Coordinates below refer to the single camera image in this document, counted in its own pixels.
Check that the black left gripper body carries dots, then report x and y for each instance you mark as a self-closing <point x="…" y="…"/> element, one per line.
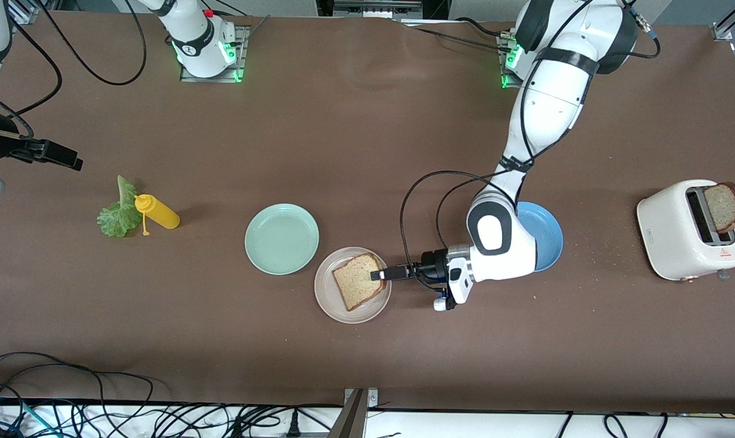
<point x="433" y="266"/>

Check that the toasted bread slice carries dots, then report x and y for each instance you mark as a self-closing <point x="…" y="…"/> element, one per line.
<point x="725" y="207"/>
<point x="355" y="286"/>

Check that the green lettuce leaf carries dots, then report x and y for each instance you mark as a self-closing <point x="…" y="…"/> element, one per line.
<point x="117" y="219"/>

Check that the yellow squeeze bottle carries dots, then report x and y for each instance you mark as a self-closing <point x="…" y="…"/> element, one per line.
<point x="160" y="214"/>

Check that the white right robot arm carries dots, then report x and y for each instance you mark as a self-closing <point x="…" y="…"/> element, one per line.
<point x="200" y="42"/>

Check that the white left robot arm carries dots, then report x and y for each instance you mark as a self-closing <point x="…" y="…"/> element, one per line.
<point x="550" y="109"/>

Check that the beige plate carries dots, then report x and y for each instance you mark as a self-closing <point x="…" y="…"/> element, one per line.
<point x="328" y="298"/>

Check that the blue plate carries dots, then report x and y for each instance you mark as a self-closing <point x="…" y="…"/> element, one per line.
<point x="550" y="243"/>

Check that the mint green plate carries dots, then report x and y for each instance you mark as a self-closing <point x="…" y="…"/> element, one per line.
<point x="281" y="239"/>

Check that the brown table mat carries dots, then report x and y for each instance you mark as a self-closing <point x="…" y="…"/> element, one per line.
<point x="367" y="152"/>

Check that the aluminium profile bar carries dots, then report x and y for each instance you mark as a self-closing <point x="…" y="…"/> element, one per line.
<point x="349" y="420"/>

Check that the black power plug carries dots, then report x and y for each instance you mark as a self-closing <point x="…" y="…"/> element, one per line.
<point x="293" y="426"/>

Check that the white toaster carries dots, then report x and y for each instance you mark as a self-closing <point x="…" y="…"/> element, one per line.
<point x="668" y="237"/>

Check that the grey control box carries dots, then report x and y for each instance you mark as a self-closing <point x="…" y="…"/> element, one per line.
<point x="376" y="9"/>

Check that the silver mounting bracket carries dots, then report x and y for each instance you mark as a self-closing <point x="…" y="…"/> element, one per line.
<point x="372" y="396"/>

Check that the aluminium frame profile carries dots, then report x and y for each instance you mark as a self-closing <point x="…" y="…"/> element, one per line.
<point x="33" y="11"/>

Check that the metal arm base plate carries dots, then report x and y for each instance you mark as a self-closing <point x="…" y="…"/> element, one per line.
<point x="506" y="82"/>
<point x="241" y="61"/>

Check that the silver corner bracket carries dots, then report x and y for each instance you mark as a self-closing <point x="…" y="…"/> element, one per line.
<point x="721" y="31"/>

